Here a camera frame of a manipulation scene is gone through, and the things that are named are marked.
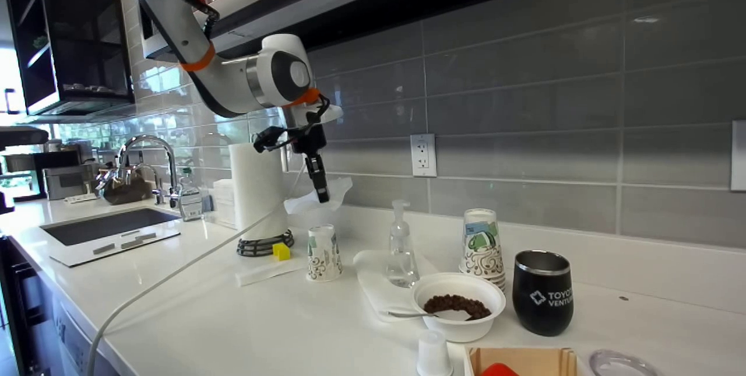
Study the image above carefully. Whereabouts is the white wall socket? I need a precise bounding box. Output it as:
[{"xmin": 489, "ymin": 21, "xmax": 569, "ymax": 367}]
[{"xmin": 410, "ymin": 133, "xmax": 438, "ymax": 178}]

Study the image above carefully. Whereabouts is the heap of brown beans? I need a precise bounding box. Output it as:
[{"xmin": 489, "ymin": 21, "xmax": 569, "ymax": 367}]
[{"xmin": 423, "ymin": 294, "xmax": 492, "ymax": 322}]

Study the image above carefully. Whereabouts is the stack of printed paper cups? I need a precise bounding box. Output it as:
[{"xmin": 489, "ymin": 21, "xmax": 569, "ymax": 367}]
[{"xmin": 459, "ymin": 208, "xmax": 507, "ymax": 293}]

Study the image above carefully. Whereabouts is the clear pump soap bottle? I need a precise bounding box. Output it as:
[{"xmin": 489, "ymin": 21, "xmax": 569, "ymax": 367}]
[{"xmin": 384, "ymin": 199, "xmax": 421, "ymax": 289}]

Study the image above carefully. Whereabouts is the white paper towel roll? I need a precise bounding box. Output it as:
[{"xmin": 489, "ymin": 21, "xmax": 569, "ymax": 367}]
[{"xmin": 228, "ymin": 141, "xmax": 290, "ymax": 241}]

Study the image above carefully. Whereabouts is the printed paper cup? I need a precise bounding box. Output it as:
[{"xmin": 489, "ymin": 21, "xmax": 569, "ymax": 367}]
[{"xmin": 305, "ymin": 223, "xmax": 344, "ymax": 283}]

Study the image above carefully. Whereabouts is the clear dish soap bottle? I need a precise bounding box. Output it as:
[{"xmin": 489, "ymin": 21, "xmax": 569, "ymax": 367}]
[{"xmin": 177, "ymin": 167, "xmax": 205, "ymax": 223}]

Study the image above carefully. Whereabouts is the metal spoon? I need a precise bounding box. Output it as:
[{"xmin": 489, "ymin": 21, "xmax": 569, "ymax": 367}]
[{"xmin": 381, "ymin": 308, "xmax": 439, "ymax": 320}]

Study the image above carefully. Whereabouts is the clear plastic lid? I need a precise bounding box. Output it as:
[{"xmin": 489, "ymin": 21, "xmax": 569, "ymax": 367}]
[{"xmin": 588, "ymin": 349, "xmax": 660, "ymax": 376}]

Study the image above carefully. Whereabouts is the white switch plate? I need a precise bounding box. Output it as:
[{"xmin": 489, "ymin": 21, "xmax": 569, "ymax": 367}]
[{"xmin": 730, "ymin": 120, "xmax": 746, "ymax": 192}]

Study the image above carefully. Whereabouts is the grey cable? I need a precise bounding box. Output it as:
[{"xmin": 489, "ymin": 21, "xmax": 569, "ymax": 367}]
[{"xmin": 86, "ymin": 165, "xmax": 307, "ymax": 376}]

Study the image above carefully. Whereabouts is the black metal tumbler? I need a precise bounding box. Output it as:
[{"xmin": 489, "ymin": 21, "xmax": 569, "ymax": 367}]
[{"xmin": 512, "ymin": 249, "xmax": 575, "ymax": 338}]

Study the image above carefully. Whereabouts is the folded white napkin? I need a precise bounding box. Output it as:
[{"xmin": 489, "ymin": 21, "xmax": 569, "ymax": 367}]
[{"xmin": 234, "ymin": 256, "xmax": 308, "ymax": 288}]

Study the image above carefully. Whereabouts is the silver toaster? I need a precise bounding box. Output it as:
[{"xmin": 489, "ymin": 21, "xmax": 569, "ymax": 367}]
[{"xmin": 43, "ymin": 151, "xmax": 95, "ymax": 201}]

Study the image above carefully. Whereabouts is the black coffee machine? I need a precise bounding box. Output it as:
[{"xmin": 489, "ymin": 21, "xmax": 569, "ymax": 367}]
[{"xmin": 0, "ymin": 125, "xmax": 51, "ymax": 215}]

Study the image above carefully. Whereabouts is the wooden box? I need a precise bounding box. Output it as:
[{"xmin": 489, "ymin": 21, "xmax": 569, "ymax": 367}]
[{"xmin": 464, "ymin": 346, "xmax": 579, "ymax": 376}]

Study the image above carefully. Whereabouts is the white paper napkin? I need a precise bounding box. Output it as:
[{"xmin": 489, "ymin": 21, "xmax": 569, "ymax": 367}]
[{"xmin": 283, "ymin": 176, "xmax": 354, "ymax": 216}]

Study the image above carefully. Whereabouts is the small chrome tap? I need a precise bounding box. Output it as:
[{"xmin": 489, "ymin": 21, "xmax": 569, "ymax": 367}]
[{"xmin": 135, "ymin": 163, "xmax": 166, "ymax": 206}]

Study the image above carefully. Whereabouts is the stack of white napkins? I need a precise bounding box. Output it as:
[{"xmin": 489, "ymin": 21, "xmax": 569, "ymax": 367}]
[{"xmin": 212, "ymin": 178, "xmax": 237, "ymax": 229}]

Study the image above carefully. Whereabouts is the black glass wall cabinet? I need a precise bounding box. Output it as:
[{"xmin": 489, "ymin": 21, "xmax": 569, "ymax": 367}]
[{"xmin": 3, "ymin": 0, "xmax": 137, "ymax": 118}]

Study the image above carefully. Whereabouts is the small white plastic cup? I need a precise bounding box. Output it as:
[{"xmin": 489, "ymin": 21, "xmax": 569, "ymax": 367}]
[{"xmin": 416, "ymin": 329, "xmax": 455, "ymax": 376}]

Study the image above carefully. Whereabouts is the white bowl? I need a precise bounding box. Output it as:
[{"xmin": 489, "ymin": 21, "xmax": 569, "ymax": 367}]
[{"xmin": 410, "ymin": 272, "xmax": 507, "ymax": 343}]

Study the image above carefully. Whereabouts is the black wire towel holder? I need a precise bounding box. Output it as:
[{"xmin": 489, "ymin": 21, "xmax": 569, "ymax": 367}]
[{"xmin": 235, "ymin": 229, "xmax": 295, "ymax": 258}]

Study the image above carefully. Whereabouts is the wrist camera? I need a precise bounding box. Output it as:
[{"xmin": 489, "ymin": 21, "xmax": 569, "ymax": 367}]
[{"xmin": 253, "ymin": 125, "xmax": 292, "ymax": 153}]

